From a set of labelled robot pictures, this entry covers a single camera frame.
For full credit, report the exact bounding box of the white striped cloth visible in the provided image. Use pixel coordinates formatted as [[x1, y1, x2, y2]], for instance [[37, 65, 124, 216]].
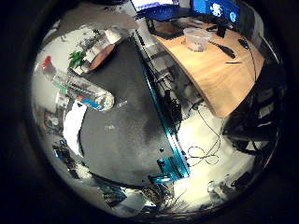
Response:
[[63, 100, 89, 157]]

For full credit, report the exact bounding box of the copper bowl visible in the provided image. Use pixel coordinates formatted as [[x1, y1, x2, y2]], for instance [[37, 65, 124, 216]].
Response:
[[88, 44, 116, 71]]

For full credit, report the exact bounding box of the wooden desk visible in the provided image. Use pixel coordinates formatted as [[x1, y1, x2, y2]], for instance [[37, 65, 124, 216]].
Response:
[[152, 17, 265, 119]]

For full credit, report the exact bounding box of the black laptop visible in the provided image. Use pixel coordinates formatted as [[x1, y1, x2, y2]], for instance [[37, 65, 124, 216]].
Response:
[[130, 0, 185, 40]]

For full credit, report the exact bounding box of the white toaster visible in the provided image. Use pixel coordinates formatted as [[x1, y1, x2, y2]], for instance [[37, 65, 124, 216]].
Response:
[[104, 27, 123, 45]]

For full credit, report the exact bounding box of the clear plastic container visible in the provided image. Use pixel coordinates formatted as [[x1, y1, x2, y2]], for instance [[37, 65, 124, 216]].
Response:
[[182, 26, 213, 53]]

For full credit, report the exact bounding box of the green plant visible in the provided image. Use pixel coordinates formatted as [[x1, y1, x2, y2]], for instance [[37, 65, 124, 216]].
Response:
[[67, 49, 87, 68]]

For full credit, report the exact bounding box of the black remote control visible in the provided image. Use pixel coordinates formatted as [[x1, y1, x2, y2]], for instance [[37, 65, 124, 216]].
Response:
[[210, 40, 237, 60]]

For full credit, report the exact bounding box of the black office chair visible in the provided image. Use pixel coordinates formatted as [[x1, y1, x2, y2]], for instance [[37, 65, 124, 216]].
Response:
[[222, 62, 283, 155]]

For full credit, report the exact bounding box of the black computer mouse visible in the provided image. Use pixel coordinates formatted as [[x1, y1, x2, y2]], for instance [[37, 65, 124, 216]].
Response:
[[237, 36, 250, 50]]

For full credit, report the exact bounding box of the computer monitor blue screen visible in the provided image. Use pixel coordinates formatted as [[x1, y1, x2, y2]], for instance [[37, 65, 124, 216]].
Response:
[[191, 0, 241, 26]]

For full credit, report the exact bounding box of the teal aluminium table frame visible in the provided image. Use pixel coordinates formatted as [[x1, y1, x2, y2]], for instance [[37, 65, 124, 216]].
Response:
[[133, 31, 192, 185]]

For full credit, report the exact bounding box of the thin black floor cable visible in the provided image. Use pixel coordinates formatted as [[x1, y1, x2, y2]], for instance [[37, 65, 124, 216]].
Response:
[[186, 104, 226, 167]]

